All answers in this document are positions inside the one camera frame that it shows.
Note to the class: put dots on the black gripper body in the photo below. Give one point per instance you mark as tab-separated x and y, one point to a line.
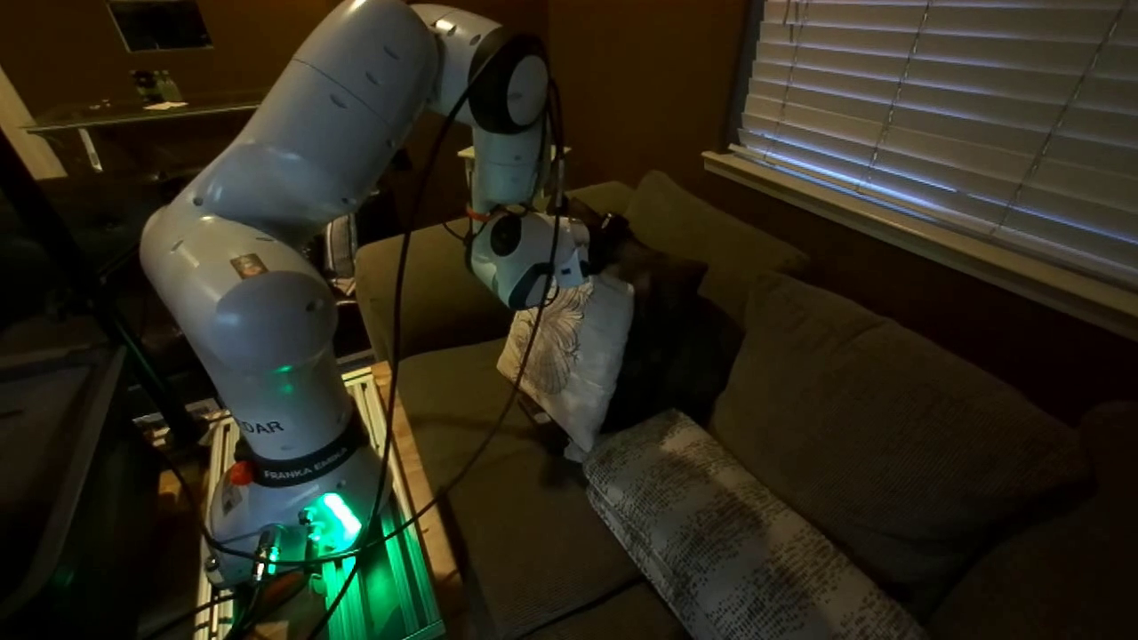
613	244

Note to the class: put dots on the black floral pattern pillow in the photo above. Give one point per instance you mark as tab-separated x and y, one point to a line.
677	344

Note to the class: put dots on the white leaf print pillow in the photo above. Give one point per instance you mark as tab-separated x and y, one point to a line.
582	366

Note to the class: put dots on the green lit robot base platform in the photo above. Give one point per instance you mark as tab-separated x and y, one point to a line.
391	590

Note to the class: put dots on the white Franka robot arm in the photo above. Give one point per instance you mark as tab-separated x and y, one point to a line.
250	308

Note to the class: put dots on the olive sofa back cushion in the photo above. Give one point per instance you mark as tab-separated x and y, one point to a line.
725	233
1068	569
900	437

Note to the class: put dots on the olive fabric sofa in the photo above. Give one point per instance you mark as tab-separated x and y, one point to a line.
451	392

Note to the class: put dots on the wooden board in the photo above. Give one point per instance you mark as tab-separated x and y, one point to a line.
402	415

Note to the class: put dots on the white crumpled cloth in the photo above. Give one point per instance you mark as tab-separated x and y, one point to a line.
342	244

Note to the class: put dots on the beige window sill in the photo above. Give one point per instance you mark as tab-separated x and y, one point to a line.
936	249

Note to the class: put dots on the grey text print pillow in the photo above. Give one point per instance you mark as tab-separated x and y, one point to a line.
733	545

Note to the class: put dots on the white window blind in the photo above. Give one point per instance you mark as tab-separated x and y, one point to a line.
949	107

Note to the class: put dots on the red round button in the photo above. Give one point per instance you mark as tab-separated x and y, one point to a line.
241	473

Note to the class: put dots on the small shelf ornament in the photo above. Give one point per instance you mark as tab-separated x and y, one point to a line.
159	89

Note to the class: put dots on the dark framed picture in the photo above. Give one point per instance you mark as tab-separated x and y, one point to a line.
161	21

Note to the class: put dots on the dark flat panel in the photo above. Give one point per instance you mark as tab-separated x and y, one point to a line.
48	473

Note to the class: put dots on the wall shelf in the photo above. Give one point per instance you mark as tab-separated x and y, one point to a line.
109	114

